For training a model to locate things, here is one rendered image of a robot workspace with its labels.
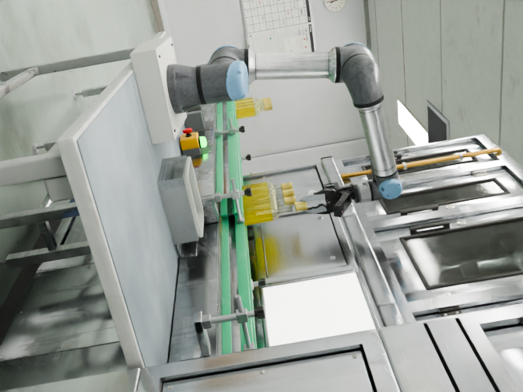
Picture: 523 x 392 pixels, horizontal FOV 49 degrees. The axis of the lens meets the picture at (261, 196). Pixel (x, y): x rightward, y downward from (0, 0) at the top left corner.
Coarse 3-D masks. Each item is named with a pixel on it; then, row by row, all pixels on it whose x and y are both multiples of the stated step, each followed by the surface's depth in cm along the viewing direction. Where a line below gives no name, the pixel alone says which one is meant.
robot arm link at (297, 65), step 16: (224, 48) 188; (336, 48) 186; (352, 48) 185; (368, 48) 188; (256, 64) 185; (272, 64) 185; (288, 64) 185; (304, 64) 185; (320, 64) 185; (336, 64) 184; (336, 80) 187
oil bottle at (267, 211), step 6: (258, 204) 213; (264, 204) 212; (270, 204) 211; (276, 204) 212; (246, 210) 210; (252, 210) 209; (258, 210) 209; (264, 210) 209; (270, 210) 209; (276, 210) 210; (246, 216) 210; (252, 216) 210; (258, 216) 210; (264, 216) 210; (270, 216) 210; (276, 216) 211; (246, 222) 211; (252, 222) 211; (258, 222) 211
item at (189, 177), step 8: (192, 168) 186; (184, 176) 172; (192, 176) 187; (192, 184) 189; (192, 192) 190; (192, 200) 173; (200, 200) 192; (192, 208) 175; (200, 208) 193; (200, 216) 191; (200, 224) 187; (200, 232) 178
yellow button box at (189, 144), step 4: (192, 132) 234; (196, 132) 233; (184, 136) 231; (188, 136) 230; (192, 136) 230; (196, 136) 229; (180, 140) 228; (184, 140) 228; (188, 140) 228; (192, 140) 228; (196, 140) 228; (184, 144) 229; (188, 144) 229; (192, 144) 229; (196, 144) 229; (184, 148) 229; (188, 148) 229; (192, 148) 230; (196, 148) 230; (200, 148) 233; (184, 152) 230; (188, 152) 230; (192, 152) 231; (196, 152) 231; (200, 152) 231
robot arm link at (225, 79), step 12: (216, 60) 180; (228, 60) 178; (204, 72) 173; (216, 72) 172; (228, 72) 172; (240, 72) 173; (204, 84) 172; (216, 84) 172; (228, 84) 172; (240, 84) 173; (204, 96) 174; (216, 96) 175; (228, 96) 175; (240, 96) 176
